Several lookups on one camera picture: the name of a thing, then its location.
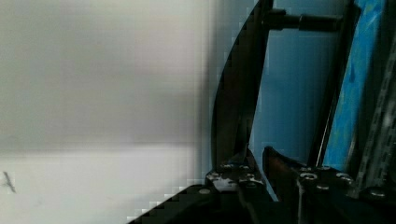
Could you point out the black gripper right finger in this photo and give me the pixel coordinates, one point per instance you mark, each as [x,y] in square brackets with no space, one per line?
[313,194]

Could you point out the black oven door handle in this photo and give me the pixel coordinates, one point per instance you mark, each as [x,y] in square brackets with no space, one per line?
[240,80]

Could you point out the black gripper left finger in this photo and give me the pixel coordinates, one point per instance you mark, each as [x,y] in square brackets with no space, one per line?
[239,171]

